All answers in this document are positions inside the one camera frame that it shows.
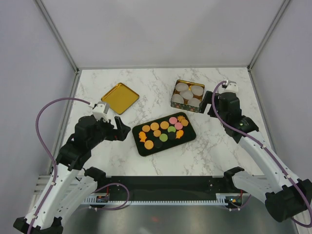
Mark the orange fish cookie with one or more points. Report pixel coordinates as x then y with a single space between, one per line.
142 136
179 134

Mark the white paper cup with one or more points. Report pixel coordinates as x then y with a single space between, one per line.
197 90
194 102
177 98
187 94
181 87

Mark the orange owl cookie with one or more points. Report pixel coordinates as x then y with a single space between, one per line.
184 122

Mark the square cookie tin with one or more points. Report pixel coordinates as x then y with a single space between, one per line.
185 105

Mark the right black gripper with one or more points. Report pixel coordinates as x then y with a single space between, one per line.
206 99

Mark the aluminium frame post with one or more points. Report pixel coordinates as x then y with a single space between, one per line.
277 18
42 8

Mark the black round cookie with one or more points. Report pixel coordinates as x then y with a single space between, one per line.
171 135
158 144

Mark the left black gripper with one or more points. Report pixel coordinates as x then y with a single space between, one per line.
113 132

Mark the right aluminium frame post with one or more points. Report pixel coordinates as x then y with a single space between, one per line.
277 18

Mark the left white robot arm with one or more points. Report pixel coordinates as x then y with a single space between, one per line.
54 207

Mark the orange bitten round cookie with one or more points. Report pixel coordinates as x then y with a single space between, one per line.
157 133

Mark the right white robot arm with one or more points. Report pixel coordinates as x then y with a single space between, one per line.
283 192

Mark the gold square tin lid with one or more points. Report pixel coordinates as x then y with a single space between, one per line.
120 98

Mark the orange flower cookie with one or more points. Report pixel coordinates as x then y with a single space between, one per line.
180 118

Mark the left aluminium frame post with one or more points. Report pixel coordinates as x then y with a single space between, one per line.
42 8

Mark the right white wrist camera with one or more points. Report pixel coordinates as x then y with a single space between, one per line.
230 86

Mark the green round cookie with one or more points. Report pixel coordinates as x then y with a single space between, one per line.
163 137
171 129

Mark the white slotted cable duct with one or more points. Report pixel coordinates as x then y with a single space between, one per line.
95 200

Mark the pink round cookie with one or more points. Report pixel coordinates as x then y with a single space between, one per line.
173 120
178 126

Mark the black rectangular tray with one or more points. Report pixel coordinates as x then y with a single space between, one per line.
163 133

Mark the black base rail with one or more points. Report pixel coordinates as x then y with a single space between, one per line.
173 188

